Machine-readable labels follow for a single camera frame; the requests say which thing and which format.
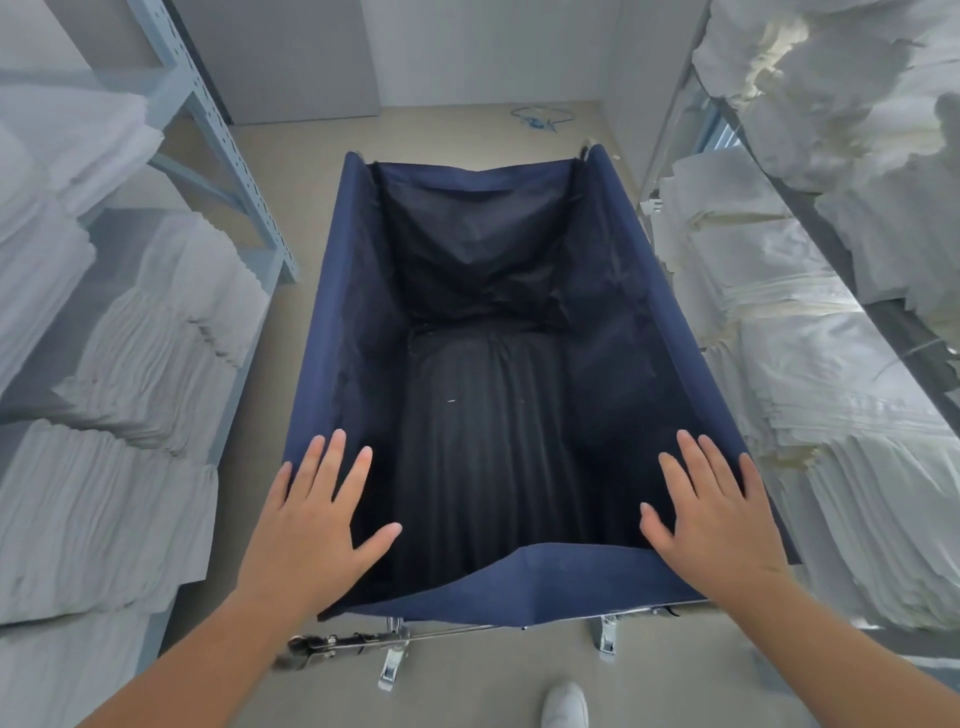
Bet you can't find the person's right forearm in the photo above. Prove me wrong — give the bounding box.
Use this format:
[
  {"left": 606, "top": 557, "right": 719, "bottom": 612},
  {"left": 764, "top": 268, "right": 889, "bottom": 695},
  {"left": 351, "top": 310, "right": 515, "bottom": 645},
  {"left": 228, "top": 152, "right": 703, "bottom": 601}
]
[{"left": 672, "top": 562, "right": 960, "bottom": 728}]

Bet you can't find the grey-blue metal shelf rack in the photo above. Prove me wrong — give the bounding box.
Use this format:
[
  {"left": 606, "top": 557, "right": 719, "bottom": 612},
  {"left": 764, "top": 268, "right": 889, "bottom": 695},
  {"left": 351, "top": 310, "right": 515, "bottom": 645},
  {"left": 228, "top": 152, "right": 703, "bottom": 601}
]
[{"left": 0, "top": 0, "right": 301, "bottom": 676}]

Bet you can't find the blue cord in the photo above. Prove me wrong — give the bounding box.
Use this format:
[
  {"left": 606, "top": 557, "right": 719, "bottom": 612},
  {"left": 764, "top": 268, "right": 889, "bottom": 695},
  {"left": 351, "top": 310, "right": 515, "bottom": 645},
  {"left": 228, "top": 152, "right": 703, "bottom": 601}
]
[{"left": 511, "top": 105, "right": 576, "bottom": 137}]

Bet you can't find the person's right hand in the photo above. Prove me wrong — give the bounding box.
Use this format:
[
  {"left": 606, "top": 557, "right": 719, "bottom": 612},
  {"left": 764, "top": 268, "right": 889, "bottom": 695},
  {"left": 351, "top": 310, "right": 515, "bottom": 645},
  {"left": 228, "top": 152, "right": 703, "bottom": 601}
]
[{"left": 639, "top": 429, "right": 789, "bottom": 601}]

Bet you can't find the person's white shoe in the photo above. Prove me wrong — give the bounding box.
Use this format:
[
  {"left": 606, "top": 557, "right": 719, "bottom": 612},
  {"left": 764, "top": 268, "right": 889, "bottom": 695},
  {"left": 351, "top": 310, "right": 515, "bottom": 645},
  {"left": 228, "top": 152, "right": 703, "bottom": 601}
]
[{"left": 540, "top": 681, "right": 591, "bottom": 728}]

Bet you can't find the grey metal shelf rack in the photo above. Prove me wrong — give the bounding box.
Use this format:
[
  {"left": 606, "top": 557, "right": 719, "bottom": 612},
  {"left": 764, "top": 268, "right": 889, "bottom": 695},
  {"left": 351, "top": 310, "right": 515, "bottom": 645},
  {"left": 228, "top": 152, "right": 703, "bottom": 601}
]
[{"left": 637, "top": 0, "right": 960, "bottom": 676}]

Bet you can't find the navy fabric laundry cart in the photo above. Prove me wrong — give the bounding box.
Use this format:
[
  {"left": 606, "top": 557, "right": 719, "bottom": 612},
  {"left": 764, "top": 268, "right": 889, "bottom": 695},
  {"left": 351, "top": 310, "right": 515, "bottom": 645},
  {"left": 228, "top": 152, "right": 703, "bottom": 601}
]
[{"left": 273, "top": 144, "right": 801, "bottom": 693}]

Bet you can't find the person's left hand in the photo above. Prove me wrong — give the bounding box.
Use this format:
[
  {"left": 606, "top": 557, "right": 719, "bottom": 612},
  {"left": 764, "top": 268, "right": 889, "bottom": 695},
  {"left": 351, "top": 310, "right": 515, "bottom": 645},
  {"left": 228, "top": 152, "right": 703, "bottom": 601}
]
[{"left": 238, "top": 429, "right": 404, "bottom": 612}]

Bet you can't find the pile of crumpled white linens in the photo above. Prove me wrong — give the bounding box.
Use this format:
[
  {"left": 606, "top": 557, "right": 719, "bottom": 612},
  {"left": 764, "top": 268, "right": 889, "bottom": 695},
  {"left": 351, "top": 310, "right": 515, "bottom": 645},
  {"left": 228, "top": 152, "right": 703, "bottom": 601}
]
[{"left": 691, "top": 0, "right": 960, "bottom": 342}]

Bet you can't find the stack of folded white linens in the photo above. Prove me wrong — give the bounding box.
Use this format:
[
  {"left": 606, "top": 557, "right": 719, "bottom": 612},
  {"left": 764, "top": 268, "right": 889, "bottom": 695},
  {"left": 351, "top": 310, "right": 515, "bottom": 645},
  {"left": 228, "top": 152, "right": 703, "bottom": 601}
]
[
  {"left": 56, "top": 210, "right": 273, "bottom": 459},
  {"left": 648, "top": 146, "right": 860, "bottom": 350},
  {"left": 705, "top": 307, "right": 960, "bottom": 633},
  {"left": 0, "top": 607, "right": 151, "bottom": 728},
  {"left": 0, "top": 82, "right": 166, "bottom": 219},
  {"left": 0, "top": 123, "right": 99, "bottom": 395},
  {"left": 0, "top": 418, "right": 220, "bottom": 627}
]

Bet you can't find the person's left forearm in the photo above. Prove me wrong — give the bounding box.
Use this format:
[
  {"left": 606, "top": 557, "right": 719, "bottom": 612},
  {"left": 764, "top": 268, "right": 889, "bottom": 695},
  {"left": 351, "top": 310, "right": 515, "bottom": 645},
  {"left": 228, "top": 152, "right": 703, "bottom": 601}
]
[{"left": 78, "top": 583, "right": 333, "bottom": 728}]

